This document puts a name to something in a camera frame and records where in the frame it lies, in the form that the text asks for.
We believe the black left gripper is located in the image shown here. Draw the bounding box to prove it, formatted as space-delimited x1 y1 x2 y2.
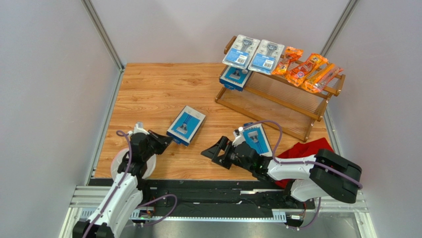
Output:
142 130 173 161

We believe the blue Harry's razor box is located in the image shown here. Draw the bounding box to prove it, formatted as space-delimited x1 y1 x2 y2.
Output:
166 106 206 146
242 123 273 157
219 66 252 92

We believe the clear blister razor pack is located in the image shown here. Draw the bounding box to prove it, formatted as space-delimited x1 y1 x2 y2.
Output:
222 35 261 69
248 40 285 75

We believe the orange Bic razor bag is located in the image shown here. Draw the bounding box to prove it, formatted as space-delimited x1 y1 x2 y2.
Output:
301 63 343 94
271 47 304 75
285 53 328 87

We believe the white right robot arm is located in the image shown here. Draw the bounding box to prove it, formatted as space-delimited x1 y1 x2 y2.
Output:
201 135 363 204

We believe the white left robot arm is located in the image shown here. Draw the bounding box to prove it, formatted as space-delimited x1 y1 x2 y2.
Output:
72 128 173 238

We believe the red cloth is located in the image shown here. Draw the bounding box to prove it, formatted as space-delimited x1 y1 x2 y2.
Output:
274 137 335 189

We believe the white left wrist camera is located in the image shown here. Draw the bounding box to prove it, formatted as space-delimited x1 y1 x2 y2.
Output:
131 121 149 134

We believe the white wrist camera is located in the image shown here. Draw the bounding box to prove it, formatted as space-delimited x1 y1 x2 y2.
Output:
131 121 149 134
232 127 245 147

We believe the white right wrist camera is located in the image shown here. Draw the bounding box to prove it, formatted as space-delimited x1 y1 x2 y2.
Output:
232 127 245 147

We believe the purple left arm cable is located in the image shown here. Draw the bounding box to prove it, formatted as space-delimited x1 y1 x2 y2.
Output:
80 130 178 238

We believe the aluminium slotted rail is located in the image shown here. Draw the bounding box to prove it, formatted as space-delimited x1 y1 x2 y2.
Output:
80 208 287 223

